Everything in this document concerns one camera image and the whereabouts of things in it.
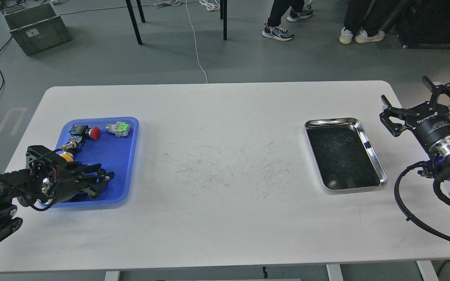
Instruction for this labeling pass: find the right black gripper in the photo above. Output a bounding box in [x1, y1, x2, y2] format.
[379, 75, 450, 155]

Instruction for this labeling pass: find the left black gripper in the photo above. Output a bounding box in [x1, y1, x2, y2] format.
[48, 162, 115, 204]

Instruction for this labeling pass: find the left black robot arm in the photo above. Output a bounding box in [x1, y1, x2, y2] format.
[0, 145, 114, 242]

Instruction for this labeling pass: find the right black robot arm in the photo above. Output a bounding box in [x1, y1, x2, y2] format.
[380, 76, 450, 242]

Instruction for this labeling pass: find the blue plastic tray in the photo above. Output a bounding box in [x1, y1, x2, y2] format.
[52, 117, 139, 208]

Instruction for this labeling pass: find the silver metal tray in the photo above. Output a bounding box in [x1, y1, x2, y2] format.
[305, 117, 389, 194]

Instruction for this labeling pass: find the black equipment case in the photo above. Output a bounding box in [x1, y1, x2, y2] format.
[395, 0, 450, 48]

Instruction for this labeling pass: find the white sneaker right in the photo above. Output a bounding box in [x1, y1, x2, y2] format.
[355, 30, 386, 43]

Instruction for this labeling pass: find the white sneaker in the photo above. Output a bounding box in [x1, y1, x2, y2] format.
[339, 27, 354, 45]
[355, 30, 386, 43]

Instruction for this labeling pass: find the white sneaker left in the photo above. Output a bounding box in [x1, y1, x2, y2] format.
[339, 27, 354, 45]

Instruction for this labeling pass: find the blue sneaker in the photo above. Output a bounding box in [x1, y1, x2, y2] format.
[261, 23, 295, 42]

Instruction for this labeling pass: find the black table leg left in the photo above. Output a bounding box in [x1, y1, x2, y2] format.
[125, 0, 145, 46]

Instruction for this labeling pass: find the black table leg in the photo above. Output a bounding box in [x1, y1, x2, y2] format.
[219, 0, 227, 41]
[125, 0, 145, 46]

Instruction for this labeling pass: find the black table leg right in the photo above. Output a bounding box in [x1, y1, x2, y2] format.
[219, 0, 227, 41]

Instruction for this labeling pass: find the yellow push button switch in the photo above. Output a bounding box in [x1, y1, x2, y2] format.
[58, 136, 85, 162]

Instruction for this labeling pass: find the red push button switch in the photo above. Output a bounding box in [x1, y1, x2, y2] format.
[68, 125, 101, 141]

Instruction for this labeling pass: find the green grey switch module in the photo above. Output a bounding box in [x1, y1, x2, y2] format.
[105, 121, 130, 137]

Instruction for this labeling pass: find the white cable on floor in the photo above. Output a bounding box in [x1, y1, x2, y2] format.
[154, 0, 221, 84]

